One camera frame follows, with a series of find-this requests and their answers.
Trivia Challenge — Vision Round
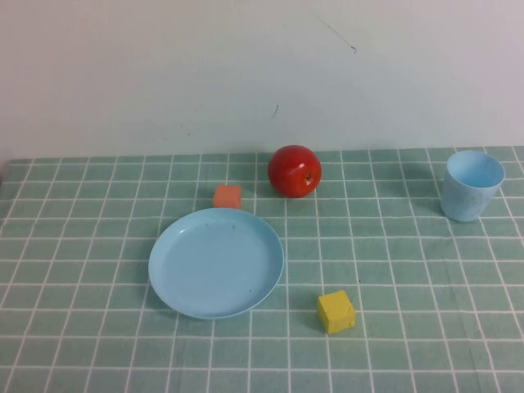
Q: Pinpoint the light blue plastic cup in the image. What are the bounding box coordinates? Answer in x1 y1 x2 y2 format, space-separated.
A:
440 150 507 224

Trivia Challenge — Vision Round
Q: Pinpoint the light blue plastic plate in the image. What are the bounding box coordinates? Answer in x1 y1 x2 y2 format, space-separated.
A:
147 207 285 321

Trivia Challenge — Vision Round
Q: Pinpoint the orange cube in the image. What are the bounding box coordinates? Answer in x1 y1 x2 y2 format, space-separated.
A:
212 183 242 210

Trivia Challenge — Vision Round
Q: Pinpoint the red apple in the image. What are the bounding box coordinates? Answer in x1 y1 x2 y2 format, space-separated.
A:
267 144 323 199

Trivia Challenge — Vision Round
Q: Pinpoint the yellow cube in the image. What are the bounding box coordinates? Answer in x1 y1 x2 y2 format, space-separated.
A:
316 289 357 336

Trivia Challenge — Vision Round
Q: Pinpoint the green checked tablecloth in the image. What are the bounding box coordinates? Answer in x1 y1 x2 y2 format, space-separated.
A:
0 146 524 393

